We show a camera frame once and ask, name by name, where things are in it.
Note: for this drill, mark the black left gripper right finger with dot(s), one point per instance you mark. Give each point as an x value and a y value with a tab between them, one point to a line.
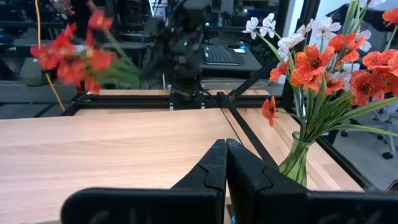
248	186

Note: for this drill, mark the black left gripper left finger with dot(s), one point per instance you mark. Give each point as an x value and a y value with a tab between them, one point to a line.
205	174

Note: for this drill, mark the green glass vase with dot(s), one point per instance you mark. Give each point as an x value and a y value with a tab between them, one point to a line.
295	165

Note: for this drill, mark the red artificial flower bunch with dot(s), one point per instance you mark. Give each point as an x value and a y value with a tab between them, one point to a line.
71	67

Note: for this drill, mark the white artificial flower bunch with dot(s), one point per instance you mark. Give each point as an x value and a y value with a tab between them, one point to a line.
267	25

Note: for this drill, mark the orange artificial flower bunch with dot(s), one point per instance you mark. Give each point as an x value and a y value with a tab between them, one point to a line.
311	62

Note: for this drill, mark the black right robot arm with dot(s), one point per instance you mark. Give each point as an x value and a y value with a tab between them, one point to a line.
183	62

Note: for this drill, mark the black keyboard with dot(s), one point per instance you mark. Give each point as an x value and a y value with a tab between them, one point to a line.
222	55

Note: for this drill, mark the person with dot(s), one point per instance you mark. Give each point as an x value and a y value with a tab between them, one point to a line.
81	18

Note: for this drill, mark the grey-green bag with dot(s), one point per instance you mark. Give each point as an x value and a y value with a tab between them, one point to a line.
32	73

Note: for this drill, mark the black office chair base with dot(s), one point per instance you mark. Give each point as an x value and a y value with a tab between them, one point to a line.
387	154

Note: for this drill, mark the black aluminium table frame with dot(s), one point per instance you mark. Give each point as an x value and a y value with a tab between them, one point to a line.
124	101

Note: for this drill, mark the black upright rig post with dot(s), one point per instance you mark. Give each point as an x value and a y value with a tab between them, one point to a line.
312	9

